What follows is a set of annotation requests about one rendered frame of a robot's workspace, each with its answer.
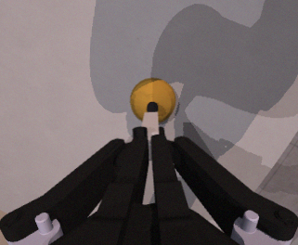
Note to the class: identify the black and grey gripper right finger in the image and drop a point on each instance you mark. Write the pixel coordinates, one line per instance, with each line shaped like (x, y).
(245, 216)

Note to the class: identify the brass dome bell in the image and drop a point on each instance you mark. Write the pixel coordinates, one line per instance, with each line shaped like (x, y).
(153, 95)

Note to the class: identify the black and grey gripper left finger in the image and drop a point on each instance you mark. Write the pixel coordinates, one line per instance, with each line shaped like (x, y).
(70, 201)

